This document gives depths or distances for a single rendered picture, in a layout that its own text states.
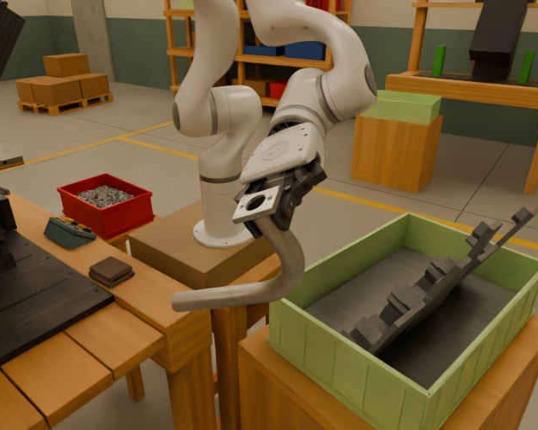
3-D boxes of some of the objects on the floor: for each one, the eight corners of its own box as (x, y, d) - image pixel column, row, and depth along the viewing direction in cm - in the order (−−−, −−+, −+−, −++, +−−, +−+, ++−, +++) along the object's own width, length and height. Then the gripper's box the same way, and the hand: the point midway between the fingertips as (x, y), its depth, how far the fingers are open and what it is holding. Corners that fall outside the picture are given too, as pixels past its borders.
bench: (20, 327, 230) (-31, 172, 191) (225, 509, 148) (208, 304, 108) (-149, 415, 181) (-265, 232, 142) (15, 763, 99) (-152, 554, 59)
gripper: (358, 141, 60) (344, 233, 47) (260, 174, 68) (226, 261, 55) (336, 95, 56) (313, 183, 43) (235, 136, 64) (191, 220, 51)
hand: (269, 214), depth 50 cm, fingers closed on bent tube, 3 cm apart
